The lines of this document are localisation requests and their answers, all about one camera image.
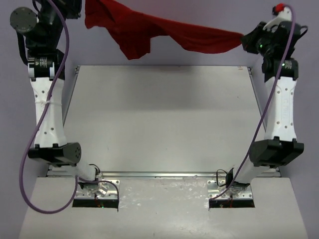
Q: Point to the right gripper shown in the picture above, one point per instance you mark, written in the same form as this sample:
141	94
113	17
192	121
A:
248	41

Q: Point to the red t-shirt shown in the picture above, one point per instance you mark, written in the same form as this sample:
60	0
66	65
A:
133	30

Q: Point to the aluminium table frame rail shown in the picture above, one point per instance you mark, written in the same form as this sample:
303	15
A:
160	122

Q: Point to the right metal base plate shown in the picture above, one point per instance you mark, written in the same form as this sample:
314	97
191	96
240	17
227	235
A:
218	192

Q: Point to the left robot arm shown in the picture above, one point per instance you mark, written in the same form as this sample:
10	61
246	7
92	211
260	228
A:
43	45

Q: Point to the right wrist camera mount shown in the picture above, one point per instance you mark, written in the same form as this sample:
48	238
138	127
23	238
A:
281	13

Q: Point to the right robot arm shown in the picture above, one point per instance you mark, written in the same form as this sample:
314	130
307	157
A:
279	147

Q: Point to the metal base plate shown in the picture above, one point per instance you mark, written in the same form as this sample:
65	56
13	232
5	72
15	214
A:
218	192
106	190

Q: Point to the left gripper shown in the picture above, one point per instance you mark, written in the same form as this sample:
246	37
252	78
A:
73	6

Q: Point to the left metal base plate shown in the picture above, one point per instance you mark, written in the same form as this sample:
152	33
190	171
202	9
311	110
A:
106	190

